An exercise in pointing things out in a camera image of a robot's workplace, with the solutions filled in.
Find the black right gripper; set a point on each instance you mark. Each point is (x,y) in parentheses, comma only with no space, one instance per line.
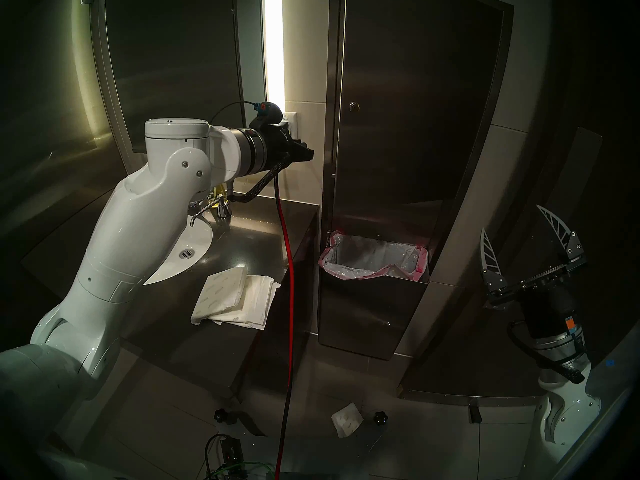
(545,304)

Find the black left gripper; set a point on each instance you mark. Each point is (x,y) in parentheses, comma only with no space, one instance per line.
(277,146)

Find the stainless towel dispenser door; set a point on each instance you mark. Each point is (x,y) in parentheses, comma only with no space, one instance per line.
(425,84)

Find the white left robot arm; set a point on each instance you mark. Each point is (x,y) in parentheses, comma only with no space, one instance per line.
(140,244)

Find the plain folded paper towel stack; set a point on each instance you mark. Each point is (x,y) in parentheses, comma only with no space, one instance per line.
(262,301)

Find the wrapped printed paper towel pack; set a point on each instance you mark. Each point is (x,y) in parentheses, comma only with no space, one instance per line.
(220,294)

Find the pump soap bottle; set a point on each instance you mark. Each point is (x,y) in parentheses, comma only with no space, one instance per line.
(218,191)

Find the round silver lock cylinder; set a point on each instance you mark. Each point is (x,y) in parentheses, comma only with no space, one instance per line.
(350,107)

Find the white round sink basin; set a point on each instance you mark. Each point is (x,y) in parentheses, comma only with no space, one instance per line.
(187,254)

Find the metal partition foot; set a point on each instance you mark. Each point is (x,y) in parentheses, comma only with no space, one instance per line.
(474,414)

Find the stainless waste bin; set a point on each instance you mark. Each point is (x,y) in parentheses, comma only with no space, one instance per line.
(370,319)

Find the dark vanity counter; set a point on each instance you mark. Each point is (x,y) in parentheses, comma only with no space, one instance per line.
(240,334)

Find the black star knob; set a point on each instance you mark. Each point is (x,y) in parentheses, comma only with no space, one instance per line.
(380,418)
(221,416)

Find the crumpled white paper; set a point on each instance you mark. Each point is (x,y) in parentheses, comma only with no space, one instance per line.
(346,420)

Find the black electronics box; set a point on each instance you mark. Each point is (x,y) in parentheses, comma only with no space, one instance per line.
(232,454)

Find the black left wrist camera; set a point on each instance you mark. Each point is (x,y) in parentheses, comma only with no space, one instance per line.
(303,151)

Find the white wall outlet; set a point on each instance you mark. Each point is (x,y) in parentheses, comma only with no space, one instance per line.
(291,121)

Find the stainless steel wall panel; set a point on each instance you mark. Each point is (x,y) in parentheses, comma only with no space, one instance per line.
(327,84)

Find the vertical wall light strip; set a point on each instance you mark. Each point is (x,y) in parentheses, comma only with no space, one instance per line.
(274,44)

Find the framed wall mirror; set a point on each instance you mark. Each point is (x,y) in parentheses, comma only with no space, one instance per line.
(170,74)

